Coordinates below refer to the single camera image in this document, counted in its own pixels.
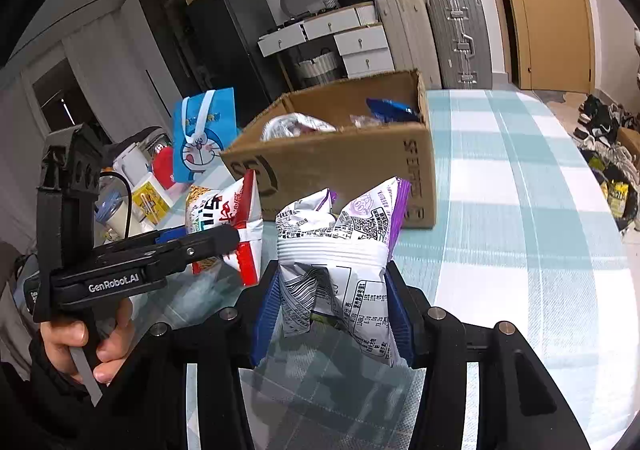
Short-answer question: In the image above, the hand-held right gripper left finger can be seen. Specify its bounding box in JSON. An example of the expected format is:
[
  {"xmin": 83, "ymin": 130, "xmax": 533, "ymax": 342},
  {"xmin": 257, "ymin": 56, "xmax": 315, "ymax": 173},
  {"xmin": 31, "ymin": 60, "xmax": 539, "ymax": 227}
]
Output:
[{"xmin": 107, "ymin": 260, "xmax": 281, "ymax": 450}]

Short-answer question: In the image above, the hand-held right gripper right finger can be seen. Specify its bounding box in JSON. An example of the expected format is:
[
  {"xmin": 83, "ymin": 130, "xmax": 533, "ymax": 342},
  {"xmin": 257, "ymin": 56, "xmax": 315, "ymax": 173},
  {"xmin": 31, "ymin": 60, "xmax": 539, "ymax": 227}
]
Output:
[{"xmin": 385, "ymin": 260, "xmax": 593, "ymax": 450}]

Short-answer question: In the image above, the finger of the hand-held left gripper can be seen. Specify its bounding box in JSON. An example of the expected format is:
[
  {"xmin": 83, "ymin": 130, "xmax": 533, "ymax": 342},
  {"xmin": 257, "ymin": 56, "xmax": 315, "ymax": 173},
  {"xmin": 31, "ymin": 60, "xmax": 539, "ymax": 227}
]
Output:
[
  {"xmin": 97, "ymin": 226, "xmax": 188, "ymax": 253},
  {"xmin": 147, "ymin": 225, "xmax": 241, "ymax": 277}
]

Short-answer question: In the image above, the red white snack packet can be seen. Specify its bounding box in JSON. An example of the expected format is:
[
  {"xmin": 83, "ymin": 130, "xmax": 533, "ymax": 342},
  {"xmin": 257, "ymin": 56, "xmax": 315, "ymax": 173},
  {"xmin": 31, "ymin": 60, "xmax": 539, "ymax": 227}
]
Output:
[{"xmin": 184, "ymin": 170, "xmax": 264, "ymax": 287}]

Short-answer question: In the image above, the white purple snack packet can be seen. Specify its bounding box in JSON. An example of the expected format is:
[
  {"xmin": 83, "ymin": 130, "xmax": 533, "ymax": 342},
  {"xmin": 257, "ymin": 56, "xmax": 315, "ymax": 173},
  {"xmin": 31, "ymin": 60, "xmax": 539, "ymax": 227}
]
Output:
[{"xmin": 275, "ymin": 176, "xmax": 412, "ymax": 368}]

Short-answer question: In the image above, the person's left forearm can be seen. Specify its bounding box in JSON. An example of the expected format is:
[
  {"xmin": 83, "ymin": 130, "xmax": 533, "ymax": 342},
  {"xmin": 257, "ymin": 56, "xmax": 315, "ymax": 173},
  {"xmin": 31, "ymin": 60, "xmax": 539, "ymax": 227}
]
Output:
[{"xmin": 0, "ymin": 330, "xmax": 191, "ymax": 450}]

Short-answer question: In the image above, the person's left hand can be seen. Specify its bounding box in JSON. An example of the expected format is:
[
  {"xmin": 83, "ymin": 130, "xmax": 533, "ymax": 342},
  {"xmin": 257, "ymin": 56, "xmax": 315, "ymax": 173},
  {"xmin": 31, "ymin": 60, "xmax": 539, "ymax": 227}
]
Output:
[{"xmin": 40, "ymin": 297, "xmax": 135, "ymax": 383}]

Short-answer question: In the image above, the yellow carton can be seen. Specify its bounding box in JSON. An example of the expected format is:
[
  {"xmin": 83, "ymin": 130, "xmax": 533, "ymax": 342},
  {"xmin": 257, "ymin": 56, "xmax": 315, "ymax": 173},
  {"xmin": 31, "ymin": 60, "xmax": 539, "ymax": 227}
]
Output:
[{"xmin": 131, "ymin": 175, "xmax": 173, "ymax": 226}]

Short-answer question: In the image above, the glass jar with blue lid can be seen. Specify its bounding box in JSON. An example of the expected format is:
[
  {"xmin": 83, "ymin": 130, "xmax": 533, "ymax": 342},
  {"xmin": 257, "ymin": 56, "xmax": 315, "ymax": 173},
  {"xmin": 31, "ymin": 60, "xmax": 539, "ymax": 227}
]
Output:
[{"xmin": 94, "ymin": 190, "xmax": 143, "ymax": 243}]

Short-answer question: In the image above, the white jar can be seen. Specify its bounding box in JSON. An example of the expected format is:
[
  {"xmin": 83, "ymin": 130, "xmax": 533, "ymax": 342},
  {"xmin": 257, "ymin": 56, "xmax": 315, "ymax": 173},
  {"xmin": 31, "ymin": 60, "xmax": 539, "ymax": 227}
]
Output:
[{"xmin": 112, "ymin": 127, "xmax": 168, "ymax": 186}]

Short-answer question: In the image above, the blue cartoon bag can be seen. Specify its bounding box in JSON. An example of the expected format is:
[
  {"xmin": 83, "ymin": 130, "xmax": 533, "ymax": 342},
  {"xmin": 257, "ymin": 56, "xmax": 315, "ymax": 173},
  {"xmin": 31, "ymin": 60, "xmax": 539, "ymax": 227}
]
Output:
[{"xmin": 172, "ymin": 87, "xmax": 238, "ymax": 182}]

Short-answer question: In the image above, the black refrigerator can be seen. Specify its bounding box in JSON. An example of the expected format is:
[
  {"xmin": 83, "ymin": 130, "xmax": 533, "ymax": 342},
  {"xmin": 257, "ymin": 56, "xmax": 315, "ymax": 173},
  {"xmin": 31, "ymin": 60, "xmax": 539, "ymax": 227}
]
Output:
[{"xmin": 185, "ymin": 0, "xmax": 291, "ymax": 103}]

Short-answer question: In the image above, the clear snack packet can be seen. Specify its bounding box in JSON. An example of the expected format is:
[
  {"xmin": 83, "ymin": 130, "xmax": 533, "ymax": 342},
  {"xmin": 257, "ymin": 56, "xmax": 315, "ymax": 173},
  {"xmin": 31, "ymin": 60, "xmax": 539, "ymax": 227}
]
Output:
[{"xmin": 349, "ymin": 112, "xmax": 386, "ymax": 128}]

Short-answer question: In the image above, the woven laundry basket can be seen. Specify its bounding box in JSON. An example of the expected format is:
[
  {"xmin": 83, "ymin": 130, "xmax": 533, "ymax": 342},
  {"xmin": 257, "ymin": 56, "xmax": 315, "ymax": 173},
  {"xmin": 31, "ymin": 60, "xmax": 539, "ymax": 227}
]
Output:
[{"xmin": 287, "ymin": 50, "xmax": 346, "ymax": 88}]

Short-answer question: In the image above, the dark brown wardrobe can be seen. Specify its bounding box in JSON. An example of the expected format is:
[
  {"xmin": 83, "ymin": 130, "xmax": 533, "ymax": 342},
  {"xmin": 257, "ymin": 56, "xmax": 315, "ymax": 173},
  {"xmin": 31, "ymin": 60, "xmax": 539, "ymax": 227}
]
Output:
[{"xmin": 135, "ymin": 0, "xmax": 221, "ymax": 106}]

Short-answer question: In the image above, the blue snack packet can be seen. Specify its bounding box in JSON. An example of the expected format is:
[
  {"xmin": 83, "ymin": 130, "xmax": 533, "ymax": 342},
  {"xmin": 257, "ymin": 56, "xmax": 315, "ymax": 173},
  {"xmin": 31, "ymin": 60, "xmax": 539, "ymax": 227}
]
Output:
[{"xmin": 366, "ymin": 97, "xmax": 418, "ymax": 123}]

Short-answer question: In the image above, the white desk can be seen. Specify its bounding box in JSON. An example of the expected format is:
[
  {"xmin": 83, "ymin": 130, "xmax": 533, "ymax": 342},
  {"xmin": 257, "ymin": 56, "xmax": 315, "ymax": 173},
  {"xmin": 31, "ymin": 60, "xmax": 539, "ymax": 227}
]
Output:
[{"xmin": 257, "ymin": 5, "xmax": 378, "ymax": 56}]

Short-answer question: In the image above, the white drawer cabinet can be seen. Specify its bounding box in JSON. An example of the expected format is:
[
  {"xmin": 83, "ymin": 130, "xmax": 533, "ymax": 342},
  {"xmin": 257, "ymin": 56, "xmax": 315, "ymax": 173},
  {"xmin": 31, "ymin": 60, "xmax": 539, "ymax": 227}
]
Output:
[{"xmin": 334, "ymin": 25, "xmax": 396, "ymax": 79}]

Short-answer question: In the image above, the pile of shoes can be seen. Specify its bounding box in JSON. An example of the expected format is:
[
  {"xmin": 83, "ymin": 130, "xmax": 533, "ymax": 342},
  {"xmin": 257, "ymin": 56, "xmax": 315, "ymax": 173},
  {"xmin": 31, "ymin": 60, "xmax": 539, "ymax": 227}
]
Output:
[{"xmin": 570, "ymin": 95, "xmax": 640, "ymax": 231}]

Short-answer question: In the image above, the beige suitcase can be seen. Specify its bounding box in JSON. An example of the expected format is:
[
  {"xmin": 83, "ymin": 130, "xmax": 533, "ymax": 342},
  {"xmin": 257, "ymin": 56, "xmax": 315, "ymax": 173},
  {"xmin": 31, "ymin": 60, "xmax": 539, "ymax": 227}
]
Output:
[{"xmin": 375, "ymin": 0, "xmax": 443, "ymax": 90}]

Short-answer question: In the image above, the silver suitcase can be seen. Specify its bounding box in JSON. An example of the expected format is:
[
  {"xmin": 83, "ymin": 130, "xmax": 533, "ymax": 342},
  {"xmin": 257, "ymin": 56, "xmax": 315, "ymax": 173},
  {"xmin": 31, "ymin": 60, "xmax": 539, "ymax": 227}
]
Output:
[{"xmin": 426, "ymin": 0, "xmax": 493, "ymax": 90}]

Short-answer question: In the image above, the wooden door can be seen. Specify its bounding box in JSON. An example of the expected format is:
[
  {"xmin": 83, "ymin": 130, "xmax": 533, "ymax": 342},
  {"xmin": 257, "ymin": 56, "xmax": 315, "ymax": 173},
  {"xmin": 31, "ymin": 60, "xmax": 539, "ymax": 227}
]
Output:
[{"xmin": 487, "ymin": 0, "xmax": 598, "ymax": 96}]

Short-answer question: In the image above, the thin black cable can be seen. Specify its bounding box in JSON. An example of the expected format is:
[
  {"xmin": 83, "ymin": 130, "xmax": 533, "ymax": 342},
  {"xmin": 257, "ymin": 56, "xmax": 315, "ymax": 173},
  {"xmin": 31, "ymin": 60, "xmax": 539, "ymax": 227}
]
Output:
[{"xmin": 99, "ymin": 171, "xmax": 133, "ymax": 236}]

